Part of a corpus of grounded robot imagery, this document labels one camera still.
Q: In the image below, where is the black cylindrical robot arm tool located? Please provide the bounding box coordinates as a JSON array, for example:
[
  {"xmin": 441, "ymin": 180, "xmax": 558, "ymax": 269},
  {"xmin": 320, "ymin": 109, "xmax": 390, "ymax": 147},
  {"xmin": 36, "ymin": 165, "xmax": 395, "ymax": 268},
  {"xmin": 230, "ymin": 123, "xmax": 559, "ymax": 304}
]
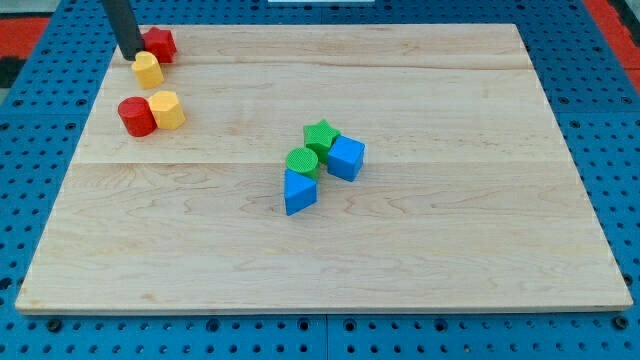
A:
[{"xmin": 102, "ymin": 0, "xmax": 145, "ymax": 61}]

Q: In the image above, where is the blue cube block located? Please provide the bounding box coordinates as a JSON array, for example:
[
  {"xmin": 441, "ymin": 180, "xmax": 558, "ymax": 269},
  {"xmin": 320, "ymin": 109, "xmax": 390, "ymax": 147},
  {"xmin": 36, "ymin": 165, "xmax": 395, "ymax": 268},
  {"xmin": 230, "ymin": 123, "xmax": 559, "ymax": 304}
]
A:
[{"xmin": 327, "ymin": 135, "xmax": 366, "ymax": 182}]

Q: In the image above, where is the blue triangle block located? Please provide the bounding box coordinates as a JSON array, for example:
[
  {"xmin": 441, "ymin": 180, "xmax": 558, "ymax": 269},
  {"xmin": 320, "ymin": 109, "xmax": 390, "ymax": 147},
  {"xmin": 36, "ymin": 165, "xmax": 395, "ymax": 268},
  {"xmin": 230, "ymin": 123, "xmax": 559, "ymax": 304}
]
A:
[{"xmin": 284, "ymin": 169, "xmax": 318, "ymax": 216}]

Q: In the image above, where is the green cylinder block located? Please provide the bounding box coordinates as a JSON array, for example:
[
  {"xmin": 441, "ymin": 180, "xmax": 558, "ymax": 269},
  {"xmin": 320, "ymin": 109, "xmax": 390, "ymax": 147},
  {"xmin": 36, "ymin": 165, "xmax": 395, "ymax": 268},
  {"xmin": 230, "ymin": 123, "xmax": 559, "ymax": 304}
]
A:
[{"xmin": 286, "ymin": 147, "xmax": 319, "ymax": 180}]

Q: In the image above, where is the light wooden board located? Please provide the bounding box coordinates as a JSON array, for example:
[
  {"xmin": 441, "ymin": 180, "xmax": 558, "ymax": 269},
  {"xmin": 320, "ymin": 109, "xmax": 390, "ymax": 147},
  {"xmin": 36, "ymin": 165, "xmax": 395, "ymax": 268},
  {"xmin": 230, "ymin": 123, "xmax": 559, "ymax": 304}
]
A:
[{"xmin": 15, "ymin": 24, "xmax": 632, "ymax": 315}]

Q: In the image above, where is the green star block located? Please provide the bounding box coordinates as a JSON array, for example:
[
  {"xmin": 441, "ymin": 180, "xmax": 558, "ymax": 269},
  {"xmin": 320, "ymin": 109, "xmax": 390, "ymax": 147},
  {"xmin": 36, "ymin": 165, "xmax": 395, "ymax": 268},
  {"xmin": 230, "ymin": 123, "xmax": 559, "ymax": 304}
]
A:
[{"xmin": 303, "ymin": 119, "xmax": 341, "ymax": 165}]

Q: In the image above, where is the yellow hexagon block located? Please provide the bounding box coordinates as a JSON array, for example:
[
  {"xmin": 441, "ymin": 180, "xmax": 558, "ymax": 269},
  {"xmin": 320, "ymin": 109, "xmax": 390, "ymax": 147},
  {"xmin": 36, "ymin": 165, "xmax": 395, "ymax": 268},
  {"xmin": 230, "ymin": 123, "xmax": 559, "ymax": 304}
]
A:
[{"xmin": 148, "ymin": 91, "xmax": 186, "ymax": 130}]

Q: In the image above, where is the red cylinder block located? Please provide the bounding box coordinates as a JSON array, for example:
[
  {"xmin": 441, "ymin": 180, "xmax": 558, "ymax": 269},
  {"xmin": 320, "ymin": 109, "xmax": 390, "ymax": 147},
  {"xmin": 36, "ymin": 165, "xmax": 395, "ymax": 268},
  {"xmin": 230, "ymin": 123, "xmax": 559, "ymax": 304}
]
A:
[{"xmin": 117, "ymin": 97, "xmax": 157, "ymax": 137}]

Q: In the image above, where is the yellow heart block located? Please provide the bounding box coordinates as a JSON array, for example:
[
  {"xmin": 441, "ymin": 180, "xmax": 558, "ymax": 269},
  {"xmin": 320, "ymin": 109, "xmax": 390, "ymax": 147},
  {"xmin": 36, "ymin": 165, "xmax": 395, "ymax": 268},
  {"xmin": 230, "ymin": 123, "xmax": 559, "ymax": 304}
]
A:
[{"xmin": 131, "ymin": 51, "xmax": 165, "ymax": 90}]

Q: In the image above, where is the red star block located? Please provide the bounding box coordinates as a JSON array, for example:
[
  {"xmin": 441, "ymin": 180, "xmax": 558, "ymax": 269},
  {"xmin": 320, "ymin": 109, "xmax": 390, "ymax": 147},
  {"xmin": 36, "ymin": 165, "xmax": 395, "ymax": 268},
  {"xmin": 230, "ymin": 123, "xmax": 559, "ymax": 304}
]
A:
[{"xmin": 142, "ymin": 27, "xmax": 177, "ymax": 63}]

